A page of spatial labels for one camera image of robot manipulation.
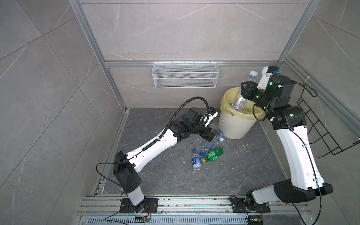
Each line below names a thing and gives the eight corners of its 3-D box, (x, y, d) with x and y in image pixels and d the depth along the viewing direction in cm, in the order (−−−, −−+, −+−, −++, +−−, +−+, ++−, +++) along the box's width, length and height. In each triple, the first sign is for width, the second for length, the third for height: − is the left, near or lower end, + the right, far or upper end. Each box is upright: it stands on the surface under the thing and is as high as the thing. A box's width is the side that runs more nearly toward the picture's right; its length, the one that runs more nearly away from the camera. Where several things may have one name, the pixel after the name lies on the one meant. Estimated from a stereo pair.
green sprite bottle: (204, 166, 89) (205, 163, 84) (199, 160, 92) (199, 156, 87) (223, 154, 94) (224, 150, 90) (217, 148, 97) (219, 144, 93)
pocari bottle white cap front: (191, 173, 86) (192, 170, 82) (191, 151, 96) (191, 148, 92) (201, 173, 86) (202, 170, 82) (199, 151, 96) (200, 148, 92)
